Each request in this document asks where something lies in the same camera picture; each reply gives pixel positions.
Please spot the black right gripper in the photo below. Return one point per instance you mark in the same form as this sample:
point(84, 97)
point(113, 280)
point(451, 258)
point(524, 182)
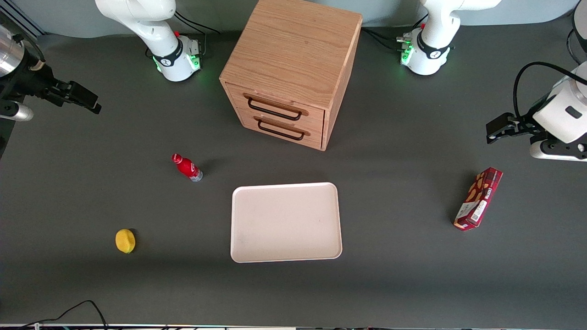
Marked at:
point(33, 79)

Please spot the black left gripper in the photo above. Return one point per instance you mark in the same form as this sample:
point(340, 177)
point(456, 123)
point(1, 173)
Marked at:
point(524, 125)

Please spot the red coke bottle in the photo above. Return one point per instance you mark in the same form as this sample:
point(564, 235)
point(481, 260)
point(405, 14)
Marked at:
point(188, 167)

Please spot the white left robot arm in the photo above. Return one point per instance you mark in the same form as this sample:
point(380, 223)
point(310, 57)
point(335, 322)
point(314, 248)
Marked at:
point(435, 32)

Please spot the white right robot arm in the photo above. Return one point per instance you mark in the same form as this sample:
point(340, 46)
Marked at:
point(151, 32)

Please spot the beige plastic tray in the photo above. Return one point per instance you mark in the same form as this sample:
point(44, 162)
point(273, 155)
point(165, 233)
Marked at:
point(284, 222)

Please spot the red snack box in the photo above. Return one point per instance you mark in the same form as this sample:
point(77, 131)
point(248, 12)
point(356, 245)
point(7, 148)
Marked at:
point(479, 198)

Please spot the yellow lemon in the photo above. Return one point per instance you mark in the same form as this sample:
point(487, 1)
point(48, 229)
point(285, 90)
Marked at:
point(125, 241)

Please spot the wooden drawer cabinet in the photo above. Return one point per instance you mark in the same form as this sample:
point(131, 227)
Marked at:
point(293, 50)

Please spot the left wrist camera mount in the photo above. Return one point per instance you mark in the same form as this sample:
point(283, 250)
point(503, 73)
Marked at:
point(557, 150)

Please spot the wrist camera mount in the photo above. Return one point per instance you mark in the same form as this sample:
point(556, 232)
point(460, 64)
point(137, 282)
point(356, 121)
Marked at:
point(557, 150)
point(16, 112)

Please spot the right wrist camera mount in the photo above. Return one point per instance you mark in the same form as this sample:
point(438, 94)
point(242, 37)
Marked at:
point(16, 112)

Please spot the aluminium frame bar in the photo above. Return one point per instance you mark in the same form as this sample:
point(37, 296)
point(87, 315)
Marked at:
point(23, 24)

